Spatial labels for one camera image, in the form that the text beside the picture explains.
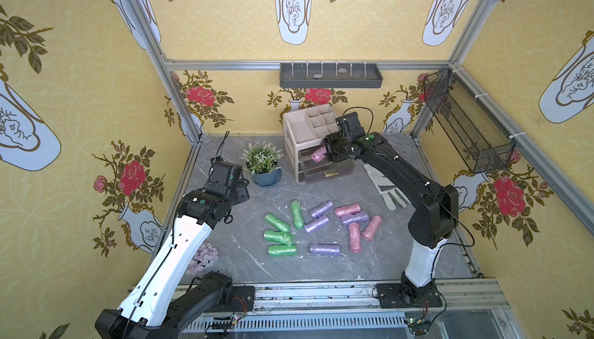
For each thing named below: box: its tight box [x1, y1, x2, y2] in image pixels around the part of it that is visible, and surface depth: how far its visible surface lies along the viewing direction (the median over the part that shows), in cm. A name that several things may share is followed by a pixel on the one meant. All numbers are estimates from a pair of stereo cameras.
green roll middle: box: [263, 229, 295, 246], surface depth 85 cm
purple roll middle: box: [303, 216, 330, 234], surface depth 90 cm
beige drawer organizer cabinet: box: [283, 102, 356, 185], surface depth 92 cm
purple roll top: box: [310, 201, 335, 220], surface depth 94 cm
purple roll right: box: [340, 212, 370, 225], surface depth 91 cm
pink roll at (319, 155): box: [310, 145, 328, 164], surface depth 90 cm
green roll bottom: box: [267, 244, 298, 258], surface depth 83 cm
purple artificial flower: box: [187, 243, 219, 275], surface depth 75 cm
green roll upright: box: [290, 199, 304, 230], surface depth 93 cm
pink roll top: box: [334, 202, 362, 218], surface depth 94 cm
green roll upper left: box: [263, 212, 292, 233], surface depth 90 cm
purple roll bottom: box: [309, 242, 341, 257], surface depth 83 cm
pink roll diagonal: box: [361, 214, 383, 242], surface depth 90 cm
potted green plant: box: [238, 140, 284, 189], surface depth 92 cm
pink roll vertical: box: [348, 222, 362, 254], surface depth 87 cm
